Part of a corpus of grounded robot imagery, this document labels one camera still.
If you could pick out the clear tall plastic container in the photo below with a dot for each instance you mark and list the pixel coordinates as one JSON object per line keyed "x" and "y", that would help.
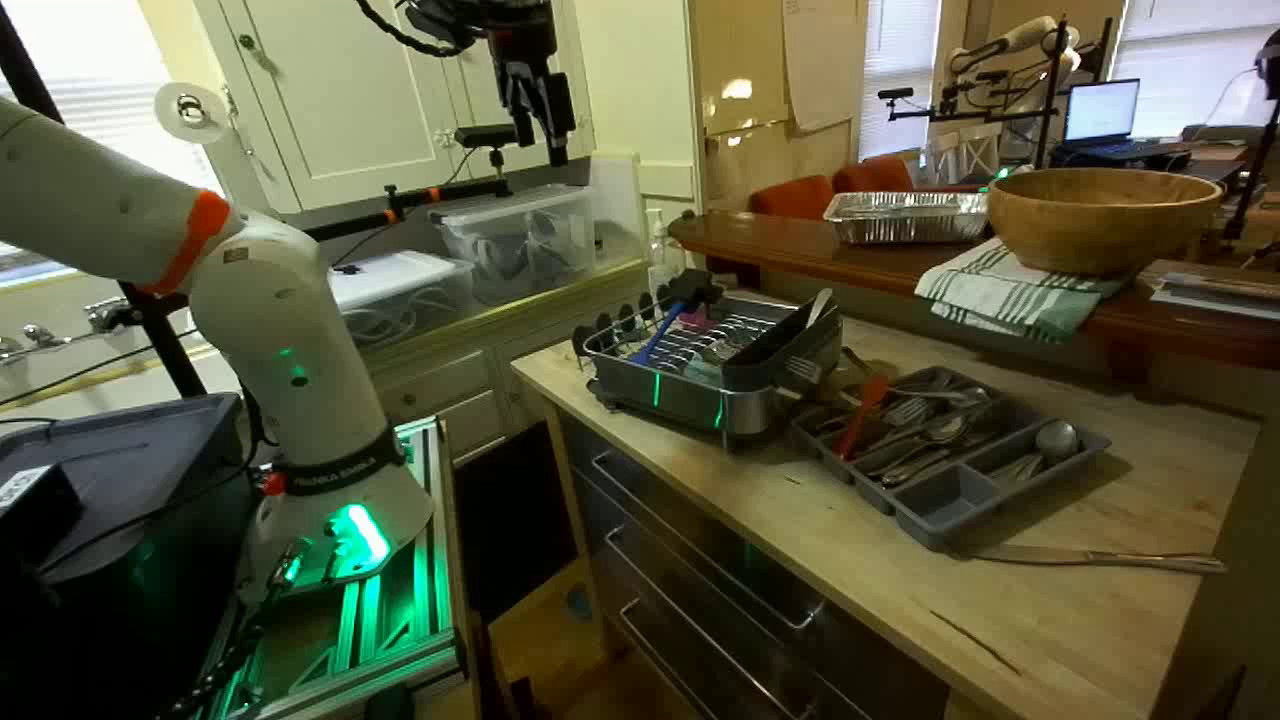
{"x": 618, "y": 203}

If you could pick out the white lidded storage bin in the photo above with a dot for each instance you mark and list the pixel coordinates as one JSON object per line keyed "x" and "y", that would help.
{"x": 401, "y": 299}

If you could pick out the steel spoon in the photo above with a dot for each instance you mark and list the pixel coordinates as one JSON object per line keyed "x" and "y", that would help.
{"x": 1056, "y": 439}
{"x": 947, "y": 428}

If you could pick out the aluminium foil tray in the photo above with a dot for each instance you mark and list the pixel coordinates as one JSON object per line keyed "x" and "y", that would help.
{"x": 906, "y": 218}

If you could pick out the grey utensil tray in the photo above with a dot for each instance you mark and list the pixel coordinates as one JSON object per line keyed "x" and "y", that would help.
{"x": 942, "y": 505}

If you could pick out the black thin stand pole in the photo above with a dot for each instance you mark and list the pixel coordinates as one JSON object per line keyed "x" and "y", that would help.
{"x": 1248, "y": 172}

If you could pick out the dark wooden table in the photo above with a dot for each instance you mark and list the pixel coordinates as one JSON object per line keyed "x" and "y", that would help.
{"x": 801, "y": 255}

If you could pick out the wooden drawer cabinet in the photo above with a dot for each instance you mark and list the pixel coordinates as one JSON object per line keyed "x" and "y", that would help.
{"x": 692, "y": 586}

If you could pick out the black camera on rail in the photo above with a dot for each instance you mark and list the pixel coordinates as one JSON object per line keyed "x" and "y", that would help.
{"x": 487, "y": 135}

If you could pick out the blue plastic ladle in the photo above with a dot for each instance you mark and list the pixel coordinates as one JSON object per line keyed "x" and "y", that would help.
{"x": 656, "y": 342}

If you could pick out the wooden bowl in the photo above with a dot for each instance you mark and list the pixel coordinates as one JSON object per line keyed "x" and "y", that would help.
{"x": 1105, "y": 224}

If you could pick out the dark grey dish drying rack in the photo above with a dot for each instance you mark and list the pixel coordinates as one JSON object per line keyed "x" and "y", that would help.
{"x": 682, "y": 387}

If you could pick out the cream drawer cabinet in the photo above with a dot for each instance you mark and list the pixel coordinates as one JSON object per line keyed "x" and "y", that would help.
{"x": 443, "y": 387}

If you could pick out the silver spoon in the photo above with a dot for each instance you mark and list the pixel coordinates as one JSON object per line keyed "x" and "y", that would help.
{"x": 819, "y": 309}

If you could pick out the aluminium frame robot cart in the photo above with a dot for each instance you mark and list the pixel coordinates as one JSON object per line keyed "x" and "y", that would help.
{"x": 386, "y": 624}

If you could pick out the black clamp rail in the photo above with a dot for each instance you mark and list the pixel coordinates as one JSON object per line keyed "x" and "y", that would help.
{"x": 393, "y": 207}

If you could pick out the clear plastic storage bin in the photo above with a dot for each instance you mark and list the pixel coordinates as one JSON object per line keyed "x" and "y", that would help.
{"x": 522, "y": 240}

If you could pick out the black rack caddy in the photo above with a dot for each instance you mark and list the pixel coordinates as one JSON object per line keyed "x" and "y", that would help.
{"x": 785, "y": 347}

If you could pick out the black controller box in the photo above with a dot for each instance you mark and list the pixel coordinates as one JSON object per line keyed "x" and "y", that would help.
{"x": 122, "y": 534}

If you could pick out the open laptop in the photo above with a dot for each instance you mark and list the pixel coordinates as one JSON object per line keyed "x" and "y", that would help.
{"x": 1101, "y": 114}

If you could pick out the black stand with arms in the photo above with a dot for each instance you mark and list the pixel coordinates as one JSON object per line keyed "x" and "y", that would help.
{"x": 1054, "y": 80}

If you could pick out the white round disc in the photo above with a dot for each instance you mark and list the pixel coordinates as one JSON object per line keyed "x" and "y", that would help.
{"x": 185, "y": 110}

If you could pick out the black tripod pole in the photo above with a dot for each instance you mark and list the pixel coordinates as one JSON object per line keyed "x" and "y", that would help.
{"x": 164, "y": 347}

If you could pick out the flat grey book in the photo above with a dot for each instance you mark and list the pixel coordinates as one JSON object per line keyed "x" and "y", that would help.
{"x": 1214, "y": 299}

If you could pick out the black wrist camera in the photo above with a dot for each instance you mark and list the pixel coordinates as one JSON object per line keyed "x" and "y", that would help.
{"x": 446, "y": 16}

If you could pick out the green striped dish towel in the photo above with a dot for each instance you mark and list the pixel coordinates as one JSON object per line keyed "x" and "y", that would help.
{"x": 1015, "y": 299}

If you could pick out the purple patterned cup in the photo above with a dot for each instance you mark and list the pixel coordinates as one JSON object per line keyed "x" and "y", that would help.
{"x": 692, "y": 322}

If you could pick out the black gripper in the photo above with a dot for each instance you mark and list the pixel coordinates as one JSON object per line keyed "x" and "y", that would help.
{"x": 530, "y": 44}

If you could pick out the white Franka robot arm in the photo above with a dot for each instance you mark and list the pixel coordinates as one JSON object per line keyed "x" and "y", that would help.
{"x": 265, "y": 322}

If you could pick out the red chair cushion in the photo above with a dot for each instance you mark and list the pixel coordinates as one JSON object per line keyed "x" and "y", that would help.
{"x": 794, "y": 199}
{"x": 873, "y": 172}

